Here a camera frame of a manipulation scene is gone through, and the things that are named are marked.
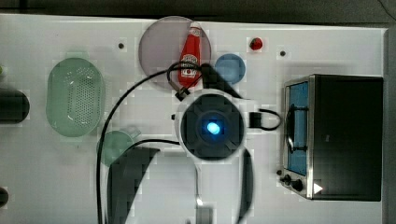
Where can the green cup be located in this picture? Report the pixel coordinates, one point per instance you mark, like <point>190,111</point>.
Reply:
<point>116,142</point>

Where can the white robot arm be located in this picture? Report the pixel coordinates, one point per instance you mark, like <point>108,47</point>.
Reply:
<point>211,127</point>

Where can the red ketchup bottle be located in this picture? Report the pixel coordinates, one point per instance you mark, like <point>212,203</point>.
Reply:
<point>191,54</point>

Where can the green colander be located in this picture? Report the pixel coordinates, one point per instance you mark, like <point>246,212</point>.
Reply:
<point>75,98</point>

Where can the dark object lower left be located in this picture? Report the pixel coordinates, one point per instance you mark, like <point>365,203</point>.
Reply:
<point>3,197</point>

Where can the grey round plate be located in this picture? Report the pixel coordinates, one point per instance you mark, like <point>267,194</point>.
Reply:
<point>162,43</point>

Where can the black toaster oven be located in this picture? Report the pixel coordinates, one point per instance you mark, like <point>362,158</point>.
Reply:
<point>333,137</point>

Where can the black cylinder left edge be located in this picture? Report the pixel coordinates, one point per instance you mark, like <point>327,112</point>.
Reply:
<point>14,106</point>

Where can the blue bowl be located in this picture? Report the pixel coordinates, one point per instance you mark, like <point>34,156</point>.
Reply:
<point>231,67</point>

